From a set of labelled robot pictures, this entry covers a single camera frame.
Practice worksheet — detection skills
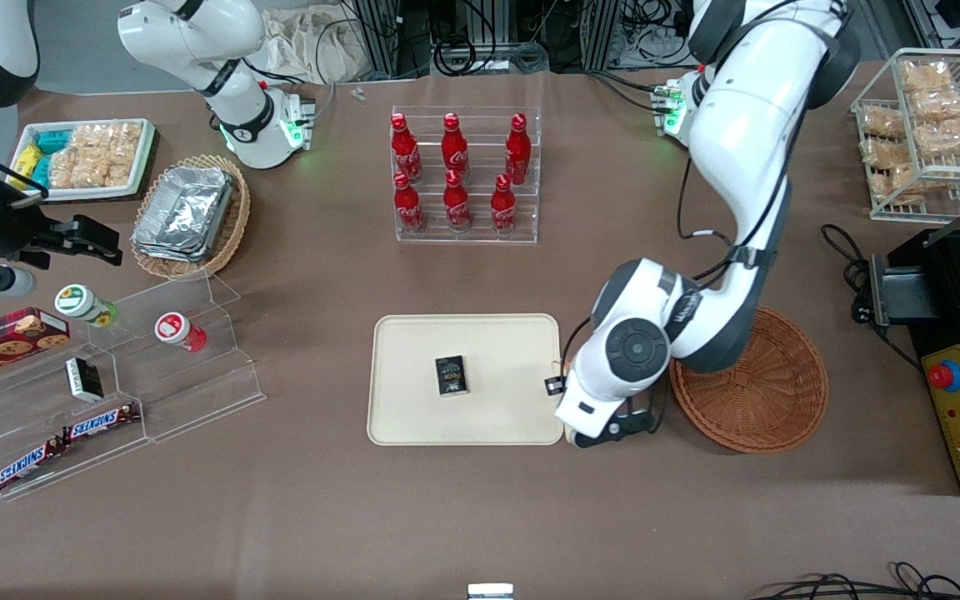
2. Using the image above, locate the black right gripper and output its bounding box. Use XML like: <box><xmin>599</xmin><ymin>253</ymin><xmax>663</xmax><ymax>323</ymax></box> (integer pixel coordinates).
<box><xmin>0</xmin><ymin>185</ymin><xmax>123</xmax><ymax>272</ymax></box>

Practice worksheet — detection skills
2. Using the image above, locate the aluminium foil tray stack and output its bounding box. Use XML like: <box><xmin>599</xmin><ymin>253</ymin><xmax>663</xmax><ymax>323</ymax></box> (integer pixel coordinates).
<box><xmin>131</xmin><ymin>166</ymin><xmax>236</xmax><ymax>264</ymax></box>

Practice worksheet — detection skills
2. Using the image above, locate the white snack tray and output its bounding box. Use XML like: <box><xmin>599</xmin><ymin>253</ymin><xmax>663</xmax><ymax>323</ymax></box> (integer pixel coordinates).
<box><xmin>8</xmin><ymin>118</ymin><xmax>157</xmax><ymax>204</ymax></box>

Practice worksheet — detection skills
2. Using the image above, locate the light oval wicker basket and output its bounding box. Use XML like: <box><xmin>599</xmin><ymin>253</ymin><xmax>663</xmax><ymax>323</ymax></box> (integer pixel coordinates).
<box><xmin>129</xmin><ymin>153</ymin><xmax>252</xmax><ymax>281</ymax></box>

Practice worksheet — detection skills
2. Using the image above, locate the brown wicker basket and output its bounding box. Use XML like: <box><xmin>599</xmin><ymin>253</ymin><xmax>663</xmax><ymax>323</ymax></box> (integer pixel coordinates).
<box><xmin>668</xmin><ymin>305</ymin><xmax>830</xmax><ymax>455</ymax></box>

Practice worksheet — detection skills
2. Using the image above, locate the beige rectangular tray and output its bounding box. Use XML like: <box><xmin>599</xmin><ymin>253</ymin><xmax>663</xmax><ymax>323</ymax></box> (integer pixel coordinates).
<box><xmin>367</xmin><ymin>313</ymin><xmax>565</xmax><ymax>447</ymax></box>

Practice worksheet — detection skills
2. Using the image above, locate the green lidded cup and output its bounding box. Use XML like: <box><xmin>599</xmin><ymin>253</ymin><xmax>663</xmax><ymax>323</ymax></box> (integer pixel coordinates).
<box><xmin>54</xmin><ymin>283</ymin><xmax>119</xmax><ymax>328</ymax></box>

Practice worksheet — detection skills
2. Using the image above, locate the rice cracker pack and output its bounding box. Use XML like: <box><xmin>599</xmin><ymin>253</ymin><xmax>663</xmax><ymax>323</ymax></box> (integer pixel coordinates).
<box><xmin>107</xmin><ymin>122</ymin><xmax>145</xmax><ymax>188</ymax></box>
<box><xmin>47</xmin><ymin>125</ymin><xmax>114</xmax><ymax>190</ymax></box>

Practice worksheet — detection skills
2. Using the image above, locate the yellow snack pack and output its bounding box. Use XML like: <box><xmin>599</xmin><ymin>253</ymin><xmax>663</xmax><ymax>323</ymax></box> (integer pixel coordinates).
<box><xmin>11</xmin><ymin>142</ymin><xmax>44</xmax><ymax>181</ymax></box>

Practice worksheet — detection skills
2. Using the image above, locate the teal snack pack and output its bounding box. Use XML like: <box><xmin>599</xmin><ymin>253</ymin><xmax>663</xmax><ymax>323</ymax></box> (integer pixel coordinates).
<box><xmin>33</xmin><ymin>128</ymin><xmax>73</xmax><ymax>157</ymax></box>

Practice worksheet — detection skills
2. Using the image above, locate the red lidded cup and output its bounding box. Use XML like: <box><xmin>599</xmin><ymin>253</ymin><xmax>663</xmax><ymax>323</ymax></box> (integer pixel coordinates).
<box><xmin>154</xmin><ymin>312</ymin><xmax>208</xmax><ymax>353</ymax></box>

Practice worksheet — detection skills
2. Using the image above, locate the red cookie box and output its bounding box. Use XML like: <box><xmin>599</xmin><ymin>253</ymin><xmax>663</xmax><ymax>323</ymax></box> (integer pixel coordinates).
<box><xmin>0</xmin><ymin>307</ymin><xmax>72</xmax><ymax>387</ymax></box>

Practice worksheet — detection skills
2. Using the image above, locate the black and white small box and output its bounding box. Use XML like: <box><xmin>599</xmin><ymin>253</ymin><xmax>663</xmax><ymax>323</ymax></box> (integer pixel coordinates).
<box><xmin>65</xmin><ymin>356</ymin><xmax>105</xmax><ymax>403</ymax></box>

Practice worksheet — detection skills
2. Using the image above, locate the small black packet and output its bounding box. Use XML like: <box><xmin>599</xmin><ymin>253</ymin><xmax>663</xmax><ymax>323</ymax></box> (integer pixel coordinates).
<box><xmin>435</xmin><ymin>355</ymin><xmax>470</xmax><ymax>398</ymax></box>

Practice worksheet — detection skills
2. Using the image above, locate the Snickers bar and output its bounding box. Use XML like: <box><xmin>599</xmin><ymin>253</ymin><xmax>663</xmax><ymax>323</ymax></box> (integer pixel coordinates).
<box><xmin>61</xmin><ymin>402</ymin><xmax>142</xmax><ymax>443</ymax></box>
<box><xmin>0</xmin><ymin>439</ymin><xmax>65</xmax><ymax>492</ymax></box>

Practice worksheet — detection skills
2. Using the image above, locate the clear acrylic step shelf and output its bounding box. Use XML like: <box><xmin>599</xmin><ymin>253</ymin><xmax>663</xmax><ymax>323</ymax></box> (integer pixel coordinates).
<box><xmin>0</xmin><ymin>270</ymin><xmax>268</xmax><ymax>503</ymax></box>

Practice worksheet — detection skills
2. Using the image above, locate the clear acrylic bottle rack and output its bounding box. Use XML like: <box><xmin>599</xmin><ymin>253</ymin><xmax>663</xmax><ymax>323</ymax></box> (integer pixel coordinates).
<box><xmin>390</xmin><ymin>105</ymin><xmax>542</xmax><ymax>245</ymax></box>

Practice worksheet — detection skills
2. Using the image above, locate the red cola bottle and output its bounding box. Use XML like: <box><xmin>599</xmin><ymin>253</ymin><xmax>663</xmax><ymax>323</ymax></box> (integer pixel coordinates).
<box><xmin>504</xmin><ymin>112</ymin><xmax>533</xmax><ymax>187</ymax></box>
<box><xmin>441</xmin><ymin>112</ymin><xmax>472</xmax><ymax>181</ymax></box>
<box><xmin>391</xmin><ymin>113</ymin><xmax>423</xmax><ymax>185</ymax></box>
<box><xmin>490</xmin><ymin>172</ymin><xmax>519</xmax><ymax>237</ymax></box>
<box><xmin>442</xmin><ymin>169</ymin><xmax>475</xmax><ymax>233</ymax></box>
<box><xmin>392</xmin><ymin>171</ymin><xmax>428</xmax><ymax>235</ymax></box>

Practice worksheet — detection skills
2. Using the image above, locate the white cloth bag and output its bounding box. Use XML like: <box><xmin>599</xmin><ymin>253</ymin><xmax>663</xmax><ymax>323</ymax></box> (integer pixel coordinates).
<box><xmin>260</xmin><ymin>7</ymin><xmax>368</xmax><ymax>85</ymax></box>

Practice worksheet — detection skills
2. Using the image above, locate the black plug block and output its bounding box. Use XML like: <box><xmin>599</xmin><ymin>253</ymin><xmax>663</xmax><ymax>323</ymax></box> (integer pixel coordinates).
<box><xmin>844</xmin><ymin>259</ymin><xmax>874</xmax><ymax>326</ymax></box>

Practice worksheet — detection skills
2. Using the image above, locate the black appliance box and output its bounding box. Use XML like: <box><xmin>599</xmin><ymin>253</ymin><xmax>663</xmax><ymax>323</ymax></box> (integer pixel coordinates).
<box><xmin>867</xmin><ymin>228</ymin><xmax>960</xmax><ymax>498</ymax></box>

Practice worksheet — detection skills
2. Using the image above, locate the fried snack bag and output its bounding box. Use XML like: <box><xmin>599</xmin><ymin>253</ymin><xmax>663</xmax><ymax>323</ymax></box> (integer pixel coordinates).
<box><xmin>912</xmin><ymin>116</ymin><xmax>960</xmax><ymax>158</ymax></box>
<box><xmin>860</xmin><ymin>137</ymin><xmax>915</xmax><ymax>171</ymax></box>
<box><xmin>900</xmin><ymin>59</ymin><xmax>953</xmax><ymax>92</ymax></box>
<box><xmin>871</xmin><ymin>164</ymin><xmax>923</xmax><ymax>206</ymax></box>
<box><xmin>908</xmin><ymin>87</ymin><xmax>960</xmax><ymax>123</ymax></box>
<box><xmin>861</xmin><ymin>106</ymin><xmax>907</xmax><ymax>139</ymax></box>

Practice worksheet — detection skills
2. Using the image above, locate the black floor cable bundle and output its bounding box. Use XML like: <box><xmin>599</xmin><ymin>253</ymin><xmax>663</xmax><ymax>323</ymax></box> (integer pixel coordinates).
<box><xmin>749</xmin><ymin>562</ymin><xmax>960</xmax><ymax>600</ymax></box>

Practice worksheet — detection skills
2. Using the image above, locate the black table cable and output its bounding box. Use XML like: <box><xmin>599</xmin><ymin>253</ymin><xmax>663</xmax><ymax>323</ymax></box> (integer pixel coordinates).
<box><xmin>820</xmin><ymin>222</ymin><xmax>924</xmax><ymax>372</ymax></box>

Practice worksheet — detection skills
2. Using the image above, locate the black base cable bundle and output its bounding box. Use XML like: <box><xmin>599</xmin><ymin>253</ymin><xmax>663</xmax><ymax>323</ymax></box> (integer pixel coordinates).
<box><xmin>587</xmin><ymin>69</ymin><xmax>671</xmax><ymax>115</ymax></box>

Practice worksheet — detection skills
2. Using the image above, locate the white wire basket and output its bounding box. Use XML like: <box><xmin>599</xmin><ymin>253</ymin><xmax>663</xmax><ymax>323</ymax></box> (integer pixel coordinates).
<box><xmin>850</xmin><ymin>47</ymin><xmax>960</xmax><ymax>224</ymax></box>

